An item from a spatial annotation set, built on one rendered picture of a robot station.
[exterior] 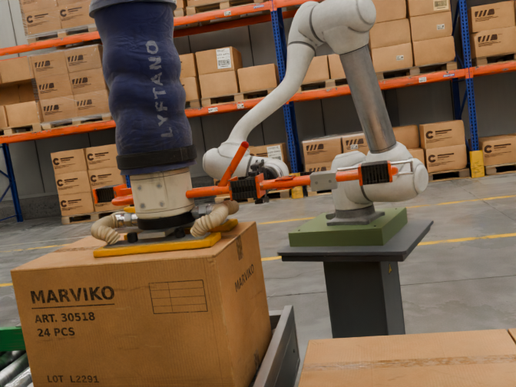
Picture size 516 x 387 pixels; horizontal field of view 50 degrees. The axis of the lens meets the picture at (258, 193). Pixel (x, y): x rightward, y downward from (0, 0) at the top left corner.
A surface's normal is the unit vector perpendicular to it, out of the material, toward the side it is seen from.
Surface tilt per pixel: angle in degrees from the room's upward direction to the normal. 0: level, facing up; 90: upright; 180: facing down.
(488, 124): 90
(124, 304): 90
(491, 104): 90
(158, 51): 78
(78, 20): 89
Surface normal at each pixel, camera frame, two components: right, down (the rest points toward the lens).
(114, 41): -0.40, -0.08
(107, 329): -0.25, 0.16
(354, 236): -0.47, 0.18
